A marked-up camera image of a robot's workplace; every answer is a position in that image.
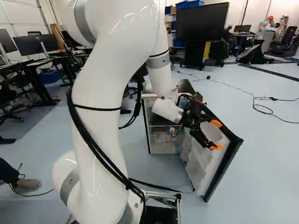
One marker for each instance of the person's legs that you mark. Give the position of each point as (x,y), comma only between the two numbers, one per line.
(25,184)

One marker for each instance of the black fridge door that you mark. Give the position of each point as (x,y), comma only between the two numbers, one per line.
(210,168)

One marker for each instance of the small black white fridge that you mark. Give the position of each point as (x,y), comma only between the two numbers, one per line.
(185,86)

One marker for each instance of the black computer monitor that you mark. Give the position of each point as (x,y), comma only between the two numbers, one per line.
(32,44)
(5,42)

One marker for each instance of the large black screen on stand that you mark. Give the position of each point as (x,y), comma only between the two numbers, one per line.
(201,21)

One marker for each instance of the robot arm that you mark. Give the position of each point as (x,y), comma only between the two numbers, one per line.
(100,70)

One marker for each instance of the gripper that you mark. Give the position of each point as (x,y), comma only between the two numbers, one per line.
(194,109)

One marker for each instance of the black desk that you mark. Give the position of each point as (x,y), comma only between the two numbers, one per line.
(35,77)

